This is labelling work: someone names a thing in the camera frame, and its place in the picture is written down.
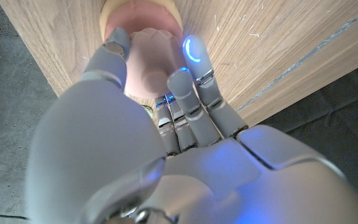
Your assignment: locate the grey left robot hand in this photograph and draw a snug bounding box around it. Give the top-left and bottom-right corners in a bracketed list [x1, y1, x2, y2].
[25, 26, 358, 224]

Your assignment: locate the dusty pink toy ring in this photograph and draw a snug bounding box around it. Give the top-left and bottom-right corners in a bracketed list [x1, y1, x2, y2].
[124, 27, 186, 100]

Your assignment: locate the grey tape outline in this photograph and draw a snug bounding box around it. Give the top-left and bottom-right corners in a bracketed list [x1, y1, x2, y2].
[236, 1, 358, 112]

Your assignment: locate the black backdrop curtain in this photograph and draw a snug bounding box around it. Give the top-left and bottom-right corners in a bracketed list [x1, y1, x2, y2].
[258, 55, 358, 203]

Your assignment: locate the large orange toy ring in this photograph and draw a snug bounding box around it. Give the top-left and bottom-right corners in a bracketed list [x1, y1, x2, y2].
[99, 0, 183, 41]

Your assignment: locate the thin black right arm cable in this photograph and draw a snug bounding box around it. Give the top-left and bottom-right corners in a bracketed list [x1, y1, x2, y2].
[0, 213, 29, 221]

